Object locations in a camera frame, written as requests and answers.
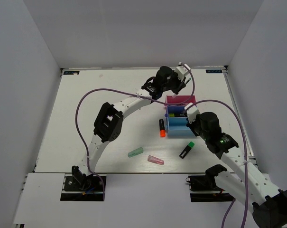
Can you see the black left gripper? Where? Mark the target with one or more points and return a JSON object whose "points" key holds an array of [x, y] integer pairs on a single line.
{"points": [[181, 83]]}

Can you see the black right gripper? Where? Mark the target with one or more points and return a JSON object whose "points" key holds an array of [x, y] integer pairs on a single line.
{"points": [[198, 118]]}

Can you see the green cap black highlighter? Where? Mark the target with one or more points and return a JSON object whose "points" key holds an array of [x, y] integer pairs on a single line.
{"points": [[186, 150]]}

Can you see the yellow cap black highlighter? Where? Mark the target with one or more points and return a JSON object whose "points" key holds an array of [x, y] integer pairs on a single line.
{"points": [[174, 115]]}

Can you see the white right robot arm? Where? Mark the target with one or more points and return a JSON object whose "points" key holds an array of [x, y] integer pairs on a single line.
{"points": [[263, 199]]}

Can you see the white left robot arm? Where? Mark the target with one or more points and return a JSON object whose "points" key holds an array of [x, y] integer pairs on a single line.
{"points": [[108, 123]]}

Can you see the pink plastic bin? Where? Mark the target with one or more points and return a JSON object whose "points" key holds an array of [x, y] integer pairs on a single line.
{"points": [[182, 100]]}

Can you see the light blue plastic bin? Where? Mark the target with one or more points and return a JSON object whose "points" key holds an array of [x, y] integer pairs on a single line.
{"points": [[176, 127]]}

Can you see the purple-blue plastic bin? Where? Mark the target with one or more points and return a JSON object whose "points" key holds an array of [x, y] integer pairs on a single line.
{"points": [[174, 109]]}

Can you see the right corner label sticker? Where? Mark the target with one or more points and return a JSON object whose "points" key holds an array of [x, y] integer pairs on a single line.
{"points": [[213, 71]]}

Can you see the corner label sticker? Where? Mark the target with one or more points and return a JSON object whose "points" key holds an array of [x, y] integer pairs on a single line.
{"points": [[213, 71], [71, 72]]}

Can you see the orange cap black highlighter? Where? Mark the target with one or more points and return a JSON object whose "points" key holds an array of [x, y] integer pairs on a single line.
{"points": [[162, 128]]}

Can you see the pink translucent eraser case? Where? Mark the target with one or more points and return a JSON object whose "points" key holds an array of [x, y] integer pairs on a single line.
{"points": [[155, 160]]}

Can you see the left corner label sticker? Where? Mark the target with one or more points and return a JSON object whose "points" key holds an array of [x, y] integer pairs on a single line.
{"points": [[71, 72]]}

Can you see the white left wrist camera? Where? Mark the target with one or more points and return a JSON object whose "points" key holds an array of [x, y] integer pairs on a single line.
{"points": [[182, 71]]}

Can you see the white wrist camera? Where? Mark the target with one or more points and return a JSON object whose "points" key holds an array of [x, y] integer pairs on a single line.
{"points": [[182, 71], [191, 110]]}

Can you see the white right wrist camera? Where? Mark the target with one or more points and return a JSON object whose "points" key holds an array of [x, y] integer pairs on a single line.
{"points": [[191, 110]]}

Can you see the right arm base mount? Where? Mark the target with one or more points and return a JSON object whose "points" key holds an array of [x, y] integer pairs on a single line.
{"points": [[201, 190]]}

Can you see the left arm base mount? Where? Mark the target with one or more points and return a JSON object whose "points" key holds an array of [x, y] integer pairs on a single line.
{"points": [[88, 189]]}

